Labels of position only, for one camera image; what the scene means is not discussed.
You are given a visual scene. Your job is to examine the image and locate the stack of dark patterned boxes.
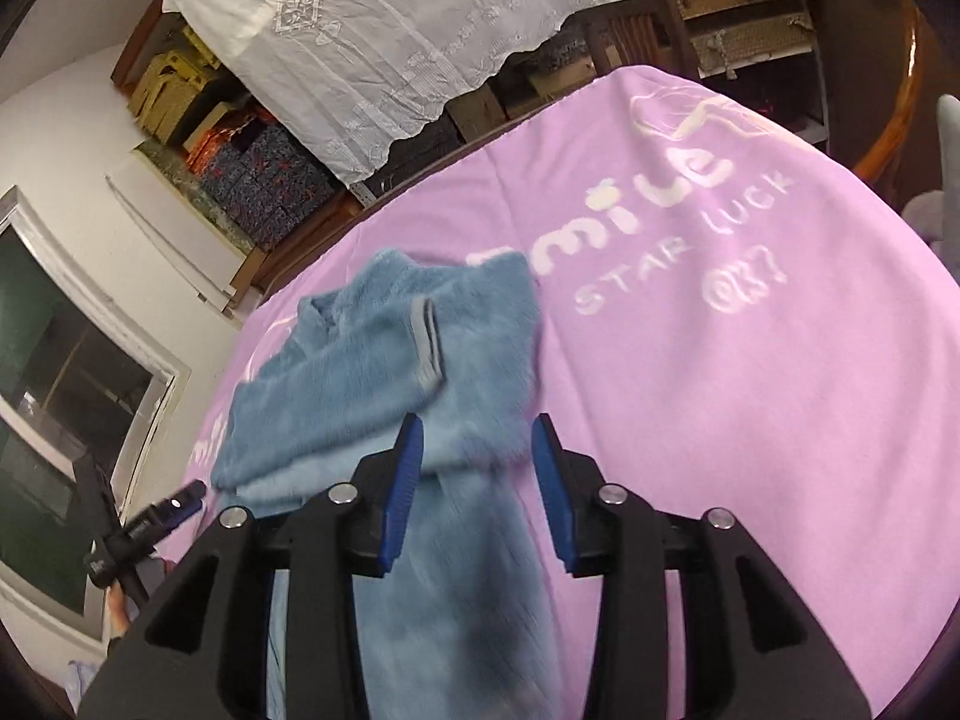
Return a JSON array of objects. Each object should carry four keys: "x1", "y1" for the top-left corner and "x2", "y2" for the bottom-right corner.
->
[{"x1": 187, "y1": 120, "x2": 338, "y2": 248}]

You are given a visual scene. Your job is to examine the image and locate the green patterned panel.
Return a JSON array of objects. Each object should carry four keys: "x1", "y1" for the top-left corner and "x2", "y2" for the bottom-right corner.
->
[{"x1": 135, "y1": 142, "x2": 256, "y2": 256}]

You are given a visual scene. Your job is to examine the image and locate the blue fleece jacket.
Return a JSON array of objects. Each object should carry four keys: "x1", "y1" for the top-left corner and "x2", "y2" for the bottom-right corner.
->
[{"x1": 210, "y1": 249, "x2": 563, "y2": 720}]

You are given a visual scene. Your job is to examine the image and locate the white board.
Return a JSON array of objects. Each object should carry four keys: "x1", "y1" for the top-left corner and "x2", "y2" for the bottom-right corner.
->
[{"x1": 105, "y1": 172, "x2": 245, "y2": 316}]

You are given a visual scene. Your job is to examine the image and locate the person's left forearm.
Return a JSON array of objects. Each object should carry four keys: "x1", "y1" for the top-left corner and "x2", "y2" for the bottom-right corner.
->
[{"x1": 107, "y1": 589, "x2": 141, "y2": 640}]

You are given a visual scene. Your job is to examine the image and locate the white framed window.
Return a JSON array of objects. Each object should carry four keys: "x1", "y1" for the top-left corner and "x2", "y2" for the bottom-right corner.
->
[{"x1": 0, "y1": 187, "x2": 192, "y2": 646}]

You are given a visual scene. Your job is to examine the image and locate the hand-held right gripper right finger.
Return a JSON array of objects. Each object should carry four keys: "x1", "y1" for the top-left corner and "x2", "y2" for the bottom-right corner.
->
[{"x1": 531, "y1": 412, "x2": 878, "y2": 720}]

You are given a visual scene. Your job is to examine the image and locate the rattan chair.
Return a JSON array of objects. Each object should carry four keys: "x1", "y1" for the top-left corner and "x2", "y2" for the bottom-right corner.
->
[{"x1": 851, "y1": 0, "x2": 923, "y2": 181}]

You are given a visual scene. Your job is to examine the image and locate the stack of yellow boxes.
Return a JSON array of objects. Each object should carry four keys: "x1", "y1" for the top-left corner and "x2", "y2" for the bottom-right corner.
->
[{"x1": 124, "y1": 26, "x2": 248, "y2": 151}]

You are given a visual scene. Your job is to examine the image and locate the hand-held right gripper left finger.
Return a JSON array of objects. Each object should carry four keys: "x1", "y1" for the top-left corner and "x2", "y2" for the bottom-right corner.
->
[{"x1": 79, "y1": 414, "x2": 426, "y2": 720}]

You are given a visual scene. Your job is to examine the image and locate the wooden shelf with woven mats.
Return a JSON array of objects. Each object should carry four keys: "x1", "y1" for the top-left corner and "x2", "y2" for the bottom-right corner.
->
[{"x1": 660, "y1": 0, "x2": 833, "y2": 151}]

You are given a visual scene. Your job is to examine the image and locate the pink printed blanket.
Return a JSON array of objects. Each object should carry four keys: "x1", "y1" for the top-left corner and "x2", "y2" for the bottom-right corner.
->
[{"x1": 180, "y1": 64, "x2": 960, "y2": 720}]

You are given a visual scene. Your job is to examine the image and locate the dark wooden chair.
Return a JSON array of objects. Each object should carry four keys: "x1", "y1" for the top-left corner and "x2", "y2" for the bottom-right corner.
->
[{"x1": 581, "y1": 0, "x2": 702, "y2": 80}]

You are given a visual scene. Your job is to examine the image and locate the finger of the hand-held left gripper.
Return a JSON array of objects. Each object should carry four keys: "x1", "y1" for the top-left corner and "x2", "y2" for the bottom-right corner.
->
[{"x1": 120, "y1": 481, "x2": 205, "y2": 542}]

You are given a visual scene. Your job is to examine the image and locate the grey cushion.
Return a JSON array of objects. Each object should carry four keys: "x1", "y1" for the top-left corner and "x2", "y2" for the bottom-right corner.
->
[{"x1": 904, "y1": 94, "x2": 960, "y2": 271}]

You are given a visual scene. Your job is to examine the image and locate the white lace cloth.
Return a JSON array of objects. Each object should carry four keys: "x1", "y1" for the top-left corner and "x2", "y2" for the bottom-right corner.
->
[{"x1": 163, "y1": 0, "x2": 702, "y2": 185}]

